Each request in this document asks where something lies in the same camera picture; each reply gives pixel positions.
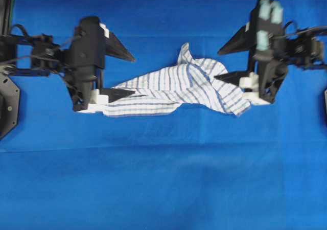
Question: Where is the black right camera cable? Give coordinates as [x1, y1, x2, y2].
[282, 20, 327, 39]

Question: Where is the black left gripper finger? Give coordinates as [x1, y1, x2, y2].
[99, 23, 135, 62]
[88, 88, 135, 110]

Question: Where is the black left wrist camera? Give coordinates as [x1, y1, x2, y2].
[68, 16, 107, 101]

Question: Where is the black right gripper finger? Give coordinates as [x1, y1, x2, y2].
[214, 71, 259, 92]
[217, 22, 255, 55]

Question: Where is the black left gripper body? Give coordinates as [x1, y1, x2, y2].
[64, 45, 105, 112]

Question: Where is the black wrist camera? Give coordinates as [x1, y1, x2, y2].
[68, 16, 107, 101]
[249, 0, 284, 62]

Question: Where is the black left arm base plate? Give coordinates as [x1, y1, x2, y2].
[1, 74, 20, 140]

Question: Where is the white blue striped towel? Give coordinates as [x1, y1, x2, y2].
[103, 43, 250, 117]

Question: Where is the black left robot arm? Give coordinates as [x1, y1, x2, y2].
[1, 16, 135, 113]

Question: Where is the black camera cable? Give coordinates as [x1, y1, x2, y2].
[282, 20, 327, 39]
[10, 24, 82, 49]

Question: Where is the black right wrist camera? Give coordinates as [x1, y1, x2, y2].
[249, 0, 284, 62]

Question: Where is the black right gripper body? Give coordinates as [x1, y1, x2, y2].
[246, 21, 289, 105]

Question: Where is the blue table cloth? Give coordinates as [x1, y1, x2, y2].
[1, 0, 326, 229]

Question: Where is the black left camera cable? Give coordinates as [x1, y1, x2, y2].
[10, 24, 82, 49]

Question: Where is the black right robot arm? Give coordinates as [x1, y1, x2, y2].
[214, 23, 326, 105]

